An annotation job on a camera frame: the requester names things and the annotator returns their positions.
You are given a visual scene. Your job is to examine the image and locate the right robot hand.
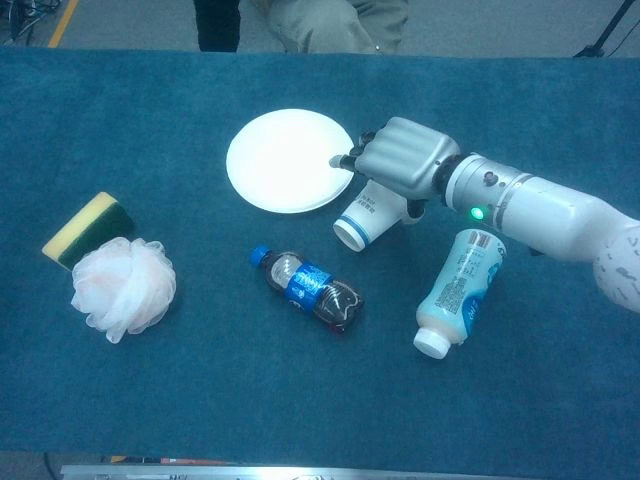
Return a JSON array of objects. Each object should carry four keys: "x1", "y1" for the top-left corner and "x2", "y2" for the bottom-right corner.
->
[{"x1": 328, "y1": 116, "x2": 462, "y2": 221}]

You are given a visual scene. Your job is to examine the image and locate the white paper cup blue print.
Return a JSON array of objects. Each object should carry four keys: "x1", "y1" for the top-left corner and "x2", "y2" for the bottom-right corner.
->
[{"x1": 332, "y1": 178, "x2": 409, "y2": 253}]

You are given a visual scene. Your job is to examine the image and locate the white light-blue plastic bottle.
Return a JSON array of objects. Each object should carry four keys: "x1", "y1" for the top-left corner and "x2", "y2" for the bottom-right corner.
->
[{"x1": 412, "y1": 227, "x2": 508, "y2": 360}]

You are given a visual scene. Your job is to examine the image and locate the cola bottle blue label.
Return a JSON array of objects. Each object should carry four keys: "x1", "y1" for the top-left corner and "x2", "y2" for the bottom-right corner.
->
[{"x1": 249, "y1": 243, "x2": 366, "y2": 341}]

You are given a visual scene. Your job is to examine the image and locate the pink mesh bath loofah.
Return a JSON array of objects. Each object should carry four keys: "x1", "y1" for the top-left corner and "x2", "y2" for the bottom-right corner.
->
[{"x1": 71, "y1": 235, "x2": 178, "y2": 344}]

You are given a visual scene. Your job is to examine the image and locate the yellow green sponge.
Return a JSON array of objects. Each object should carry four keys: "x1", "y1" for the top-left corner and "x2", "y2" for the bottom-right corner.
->
[{"x1": 41, "y1": 191, "x2": 136, "y2": 273}]

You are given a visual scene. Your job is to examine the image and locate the white paper plate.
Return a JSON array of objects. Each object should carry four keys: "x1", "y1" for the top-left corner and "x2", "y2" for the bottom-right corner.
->
[{"x1": 225, "y1": 108, "x2": 354, "y2": 213}]

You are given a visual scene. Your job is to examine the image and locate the seated person khaki trousers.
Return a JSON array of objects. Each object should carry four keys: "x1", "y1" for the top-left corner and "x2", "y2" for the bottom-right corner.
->
[{"x1": 249, "y1": 0, "x2": 409, "y2": 55}]

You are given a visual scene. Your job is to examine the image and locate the standing person black trousers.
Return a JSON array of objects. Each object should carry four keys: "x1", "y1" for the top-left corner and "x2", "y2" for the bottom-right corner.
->
[{"x1": 192, "y1": 0, "x2": 241, "y2": 53}]

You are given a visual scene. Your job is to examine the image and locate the black tripod stand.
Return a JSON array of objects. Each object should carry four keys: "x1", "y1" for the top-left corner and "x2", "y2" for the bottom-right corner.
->
[{"x1": 573, "y1": 0, "x2": 640, "y2": 59}]

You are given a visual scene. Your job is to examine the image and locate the teal table cloth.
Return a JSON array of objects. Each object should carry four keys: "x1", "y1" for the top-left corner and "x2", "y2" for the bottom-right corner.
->
[{"x1": 0, "y1": 47, "x2": 640, "y2": 474}]

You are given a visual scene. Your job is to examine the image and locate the yellow floor tape strip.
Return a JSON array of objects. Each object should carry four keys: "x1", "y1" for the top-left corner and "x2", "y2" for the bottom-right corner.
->
[{"x1": 47, "y1": 0, "x2": 80, "y2": 49}]

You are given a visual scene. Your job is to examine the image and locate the aluminium profile rail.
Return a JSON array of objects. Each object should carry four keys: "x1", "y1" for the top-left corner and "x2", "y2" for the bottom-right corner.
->
[{"x1": 59, "y1": 463, "x2": 511, "y2": 480}]

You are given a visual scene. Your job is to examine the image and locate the tangled floor cables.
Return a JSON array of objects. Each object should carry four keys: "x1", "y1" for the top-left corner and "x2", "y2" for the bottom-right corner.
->
[{"x1": 0, "y1": 0, "x2": 61, "y2": 44}]

